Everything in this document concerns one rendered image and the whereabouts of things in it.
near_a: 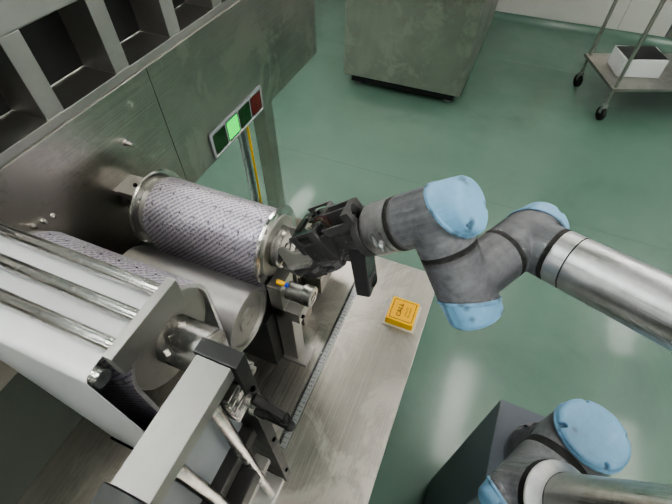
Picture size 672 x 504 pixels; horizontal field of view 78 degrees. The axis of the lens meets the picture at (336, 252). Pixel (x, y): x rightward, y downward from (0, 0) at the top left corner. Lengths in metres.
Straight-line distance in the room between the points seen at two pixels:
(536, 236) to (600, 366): 1.76
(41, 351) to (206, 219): 0.34
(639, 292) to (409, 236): 0.26
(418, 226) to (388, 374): 0.56
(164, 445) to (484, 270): 0.39
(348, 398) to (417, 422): 0.98
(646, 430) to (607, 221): 1.24
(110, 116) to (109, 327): 0.46
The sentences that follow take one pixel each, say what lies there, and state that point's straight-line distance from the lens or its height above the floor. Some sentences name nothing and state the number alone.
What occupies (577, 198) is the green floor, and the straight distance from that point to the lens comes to 3.05.
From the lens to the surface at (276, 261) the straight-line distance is 0.72.
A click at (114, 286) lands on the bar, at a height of 1.44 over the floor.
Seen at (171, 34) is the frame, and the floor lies 1.46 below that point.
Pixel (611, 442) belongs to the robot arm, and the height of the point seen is 1.13.
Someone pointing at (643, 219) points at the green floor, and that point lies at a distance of 3.12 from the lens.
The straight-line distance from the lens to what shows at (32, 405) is 0.99.
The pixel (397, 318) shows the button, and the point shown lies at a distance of 1.05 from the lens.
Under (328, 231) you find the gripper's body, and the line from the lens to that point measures 0.60.
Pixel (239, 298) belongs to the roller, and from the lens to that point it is 0.72.
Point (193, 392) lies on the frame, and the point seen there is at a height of 1.44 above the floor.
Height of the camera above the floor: 1.82
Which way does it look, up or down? 51 degrees down
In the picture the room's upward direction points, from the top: straight up
